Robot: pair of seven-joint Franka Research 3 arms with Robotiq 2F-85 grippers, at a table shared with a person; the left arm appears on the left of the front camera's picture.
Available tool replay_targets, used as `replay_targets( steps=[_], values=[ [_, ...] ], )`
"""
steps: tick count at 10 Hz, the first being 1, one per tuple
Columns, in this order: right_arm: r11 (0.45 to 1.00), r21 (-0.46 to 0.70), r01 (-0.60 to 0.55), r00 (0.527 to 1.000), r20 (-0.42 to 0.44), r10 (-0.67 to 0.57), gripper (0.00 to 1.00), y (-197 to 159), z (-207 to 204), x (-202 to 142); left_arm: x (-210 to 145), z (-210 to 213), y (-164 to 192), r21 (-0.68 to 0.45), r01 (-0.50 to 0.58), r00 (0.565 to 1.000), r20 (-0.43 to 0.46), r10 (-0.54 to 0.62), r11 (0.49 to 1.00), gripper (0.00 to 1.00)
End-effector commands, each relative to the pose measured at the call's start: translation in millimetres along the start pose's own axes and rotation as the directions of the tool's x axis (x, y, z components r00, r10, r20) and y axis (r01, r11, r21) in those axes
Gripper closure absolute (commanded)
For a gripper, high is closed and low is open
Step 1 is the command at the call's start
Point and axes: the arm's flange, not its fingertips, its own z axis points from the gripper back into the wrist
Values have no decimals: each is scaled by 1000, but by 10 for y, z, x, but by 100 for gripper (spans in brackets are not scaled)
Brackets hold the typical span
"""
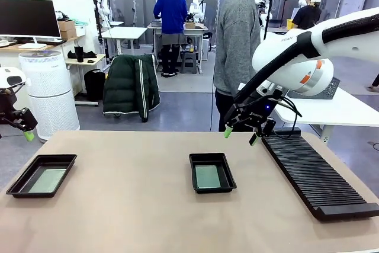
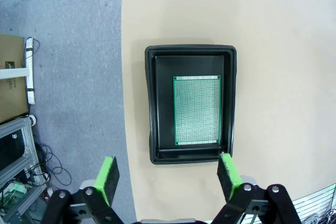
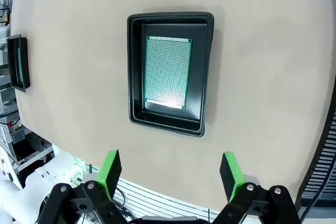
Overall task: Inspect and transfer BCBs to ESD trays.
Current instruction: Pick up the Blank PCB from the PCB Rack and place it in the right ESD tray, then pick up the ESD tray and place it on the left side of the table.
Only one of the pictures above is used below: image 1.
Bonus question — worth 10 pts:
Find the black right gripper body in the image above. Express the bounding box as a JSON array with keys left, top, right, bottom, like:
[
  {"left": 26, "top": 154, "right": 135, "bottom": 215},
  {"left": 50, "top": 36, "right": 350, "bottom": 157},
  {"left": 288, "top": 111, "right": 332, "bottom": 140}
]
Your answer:
[{"left": 236, "top": 97, "right": 278, "bottom": 132}]

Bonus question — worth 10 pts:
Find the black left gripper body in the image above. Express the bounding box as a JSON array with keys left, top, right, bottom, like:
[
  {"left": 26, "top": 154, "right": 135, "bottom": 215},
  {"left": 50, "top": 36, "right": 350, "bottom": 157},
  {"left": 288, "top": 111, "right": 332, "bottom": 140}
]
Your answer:
[{"left": 0, "top": 87, "right": 18, "bottom": 118}]

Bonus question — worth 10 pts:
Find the green circuit board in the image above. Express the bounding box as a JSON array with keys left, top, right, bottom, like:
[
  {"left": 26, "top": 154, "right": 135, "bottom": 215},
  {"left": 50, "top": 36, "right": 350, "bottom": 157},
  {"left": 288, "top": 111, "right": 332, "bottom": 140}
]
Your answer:
[
  {"left": 28, "top": 168, "right": 68, "bottom": 194},
  {"left": 194, "top": 165, "right": 222, "bottom": 189}
]

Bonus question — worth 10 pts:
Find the black ESD tray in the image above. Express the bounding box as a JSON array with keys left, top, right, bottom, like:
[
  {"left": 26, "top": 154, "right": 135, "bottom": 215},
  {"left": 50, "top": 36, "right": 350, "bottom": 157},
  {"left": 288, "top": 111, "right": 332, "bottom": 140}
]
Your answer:
[
  {"left": 5, "top": 153, "right": 78, "bottom": 199},
  {"left": 188, "top": 152, "right": 237, "bottom": 194}
]

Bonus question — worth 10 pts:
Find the person's right forearm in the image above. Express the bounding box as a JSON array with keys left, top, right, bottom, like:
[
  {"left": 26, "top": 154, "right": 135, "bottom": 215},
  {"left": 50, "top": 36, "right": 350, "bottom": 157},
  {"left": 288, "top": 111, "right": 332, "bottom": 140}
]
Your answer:
[{"left": 229, "top": 54, "right": 254, "bottom": 95}]

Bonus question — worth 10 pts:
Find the white cylindrical air purifier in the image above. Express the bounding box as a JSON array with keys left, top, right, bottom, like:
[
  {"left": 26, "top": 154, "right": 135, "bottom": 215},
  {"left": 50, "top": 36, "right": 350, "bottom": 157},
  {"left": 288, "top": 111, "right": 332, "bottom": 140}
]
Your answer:
[{"left": 18, "top": 50, "right": 81, "bottom": 141}]

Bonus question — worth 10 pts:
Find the black slotted board rack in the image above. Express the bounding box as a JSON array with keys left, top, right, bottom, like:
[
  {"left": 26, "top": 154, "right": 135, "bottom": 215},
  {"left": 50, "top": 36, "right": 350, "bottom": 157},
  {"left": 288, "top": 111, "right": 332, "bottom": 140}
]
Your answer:
[{"left": 262, "top": 130, "right": 379, "bottom": 222}]

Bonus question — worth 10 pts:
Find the grey plastic stool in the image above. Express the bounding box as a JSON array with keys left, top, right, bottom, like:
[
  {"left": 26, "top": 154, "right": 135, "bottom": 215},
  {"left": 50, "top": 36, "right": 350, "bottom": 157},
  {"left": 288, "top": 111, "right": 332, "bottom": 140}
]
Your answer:
[{"left": 180, "top": 51, "right": 200, "bottom": 75}]

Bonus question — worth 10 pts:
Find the person in grey sweater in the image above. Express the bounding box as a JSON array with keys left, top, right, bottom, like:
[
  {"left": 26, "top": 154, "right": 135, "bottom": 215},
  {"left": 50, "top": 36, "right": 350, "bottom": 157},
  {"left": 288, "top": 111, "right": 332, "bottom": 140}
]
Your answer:
[{"left": 213, "top": 0, "right": 285, "bottom": 132}]

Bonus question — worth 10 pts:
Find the grey plastic mesh basket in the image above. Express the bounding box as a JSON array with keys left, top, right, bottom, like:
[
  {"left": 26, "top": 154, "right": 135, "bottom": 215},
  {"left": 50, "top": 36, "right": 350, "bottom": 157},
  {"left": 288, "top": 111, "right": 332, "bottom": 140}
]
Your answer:
[{"left": 287, "top": 76, "right": 341, "bottom": 100}]

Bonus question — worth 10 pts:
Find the large white table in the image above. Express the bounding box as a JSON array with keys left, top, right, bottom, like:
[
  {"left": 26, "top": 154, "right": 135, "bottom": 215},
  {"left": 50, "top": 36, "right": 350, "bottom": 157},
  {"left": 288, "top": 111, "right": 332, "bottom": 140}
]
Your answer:
[{"left": 238, "top": 82, "right": 379, "bottom": 144}]

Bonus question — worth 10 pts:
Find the black backpack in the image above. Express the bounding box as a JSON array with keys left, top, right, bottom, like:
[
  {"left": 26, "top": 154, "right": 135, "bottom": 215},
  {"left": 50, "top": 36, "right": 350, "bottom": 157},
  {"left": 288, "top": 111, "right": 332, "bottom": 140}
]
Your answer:
[{"left": 83, "top": 69, "right": 107, "bottom": 102}]

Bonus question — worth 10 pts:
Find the small wooden side table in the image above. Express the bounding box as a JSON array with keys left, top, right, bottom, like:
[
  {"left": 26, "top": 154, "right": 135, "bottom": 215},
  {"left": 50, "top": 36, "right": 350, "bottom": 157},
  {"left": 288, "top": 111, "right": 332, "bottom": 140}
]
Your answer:
[{"left": 65, "top": 53, "right": 107, "bottom": 107}]

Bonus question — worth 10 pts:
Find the black tumbler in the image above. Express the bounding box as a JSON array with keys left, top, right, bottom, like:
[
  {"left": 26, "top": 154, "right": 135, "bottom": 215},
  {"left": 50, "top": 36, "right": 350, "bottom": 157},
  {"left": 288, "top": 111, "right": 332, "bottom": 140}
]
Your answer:
[{"left": 73, "top": 44, "right": 85, "bottom": 63}]

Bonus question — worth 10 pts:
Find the black computer monitor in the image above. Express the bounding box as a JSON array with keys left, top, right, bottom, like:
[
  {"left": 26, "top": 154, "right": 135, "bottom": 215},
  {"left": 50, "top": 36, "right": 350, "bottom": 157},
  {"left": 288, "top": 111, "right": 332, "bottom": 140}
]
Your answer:
[{"left": 0, "top": 0, "right": 62, "bottom": 50}]

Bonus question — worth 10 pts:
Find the black cloth bundle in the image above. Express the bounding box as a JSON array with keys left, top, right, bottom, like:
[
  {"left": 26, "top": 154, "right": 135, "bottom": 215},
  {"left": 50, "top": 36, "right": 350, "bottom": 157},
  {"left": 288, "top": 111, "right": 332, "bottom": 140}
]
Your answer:
[{"left": 67, "top": 50, "right": 98, "bottom": 59}]

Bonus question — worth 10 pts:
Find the brown cardboard box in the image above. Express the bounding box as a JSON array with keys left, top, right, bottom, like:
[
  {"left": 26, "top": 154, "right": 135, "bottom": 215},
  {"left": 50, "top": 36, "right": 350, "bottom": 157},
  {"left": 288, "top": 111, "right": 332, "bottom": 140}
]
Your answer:
[{"left": 57, "top": 20, "right": 77, "bottom": 40}]

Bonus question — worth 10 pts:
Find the grey workbench table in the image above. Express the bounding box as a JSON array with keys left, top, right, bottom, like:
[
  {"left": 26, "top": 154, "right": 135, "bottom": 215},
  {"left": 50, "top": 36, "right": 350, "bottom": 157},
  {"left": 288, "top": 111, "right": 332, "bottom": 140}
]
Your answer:
[{"left": 147, "top": 23, "right": 209, "bottom": 73}]

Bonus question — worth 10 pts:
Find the black light stand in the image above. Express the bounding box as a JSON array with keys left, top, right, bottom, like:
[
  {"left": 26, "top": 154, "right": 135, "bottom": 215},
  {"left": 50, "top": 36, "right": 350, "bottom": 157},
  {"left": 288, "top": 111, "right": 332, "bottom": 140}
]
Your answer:
[{"left": 260, "top": 0, "right": 273, "bottom": 40}]

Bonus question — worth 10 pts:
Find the dark green puffer jacket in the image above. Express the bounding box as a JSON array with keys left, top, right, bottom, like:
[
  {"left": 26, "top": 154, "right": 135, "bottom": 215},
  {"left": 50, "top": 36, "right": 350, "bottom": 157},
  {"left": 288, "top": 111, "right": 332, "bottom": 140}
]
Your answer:
[{"left": 102, "top": 54, "right": 161, "bottom": 123}]

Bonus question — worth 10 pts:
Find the person in black shirt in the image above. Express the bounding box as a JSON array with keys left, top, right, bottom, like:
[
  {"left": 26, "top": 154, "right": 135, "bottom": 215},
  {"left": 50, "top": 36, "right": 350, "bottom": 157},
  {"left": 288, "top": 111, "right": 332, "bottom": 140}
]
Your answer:
[{"left": 291, "top": 0, "right": 322, "bottom": 30}]

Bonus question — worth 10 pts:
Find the person in blue hoodie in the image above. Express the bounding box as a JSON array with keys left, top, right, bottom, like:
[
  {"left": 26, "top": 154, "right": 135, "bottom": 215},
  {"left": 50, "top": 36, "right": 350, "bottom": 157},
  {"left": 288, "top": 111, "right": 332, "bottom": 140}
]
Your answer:
[{"left": 153, "top": 0, "right": 188, "bottom": 78}]

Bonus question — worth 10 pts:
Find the white table with grey legs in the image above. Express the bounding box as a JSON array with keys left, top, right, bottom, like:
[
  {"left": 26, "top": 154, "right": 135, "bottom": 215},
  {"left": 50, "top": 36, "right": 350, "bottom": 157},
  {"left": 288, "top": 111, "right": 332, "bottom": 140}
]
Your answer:
[{"left": 101, "top": 26, "right": 148, "bottom": 55}]

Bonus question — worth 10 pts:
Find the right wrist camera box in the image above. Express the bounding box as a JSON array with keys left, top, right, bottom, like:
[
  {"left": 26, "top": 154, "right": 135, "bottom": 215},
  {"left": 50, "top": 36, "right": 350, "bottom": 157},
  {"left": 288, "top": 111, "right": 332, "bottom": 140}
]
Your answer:
[{"left": 259, "top": 83, "right": 282, "bottom": 95}]

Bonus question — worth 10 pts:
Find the right gripper thin black cable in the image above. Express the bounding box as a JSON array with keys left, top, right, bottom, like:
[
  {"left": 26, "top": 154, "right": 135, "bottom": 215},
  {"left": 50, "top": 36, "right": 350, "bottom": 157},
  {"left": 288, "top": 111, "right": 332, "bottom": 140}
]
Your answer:
[{"left": 275, "top": 95, "right": 303, "bottom": 139}]

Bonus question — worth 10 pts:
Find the right arm thick black cable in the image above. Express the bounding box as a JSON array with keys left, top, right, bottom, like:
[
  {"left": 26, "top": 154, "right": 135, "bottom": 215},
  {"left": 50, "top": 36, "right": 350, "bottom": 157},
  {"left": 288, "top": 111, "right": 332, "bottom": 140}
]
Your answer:
[{"left": 233, "top": 12, "right": 379, "bottom": 105}]

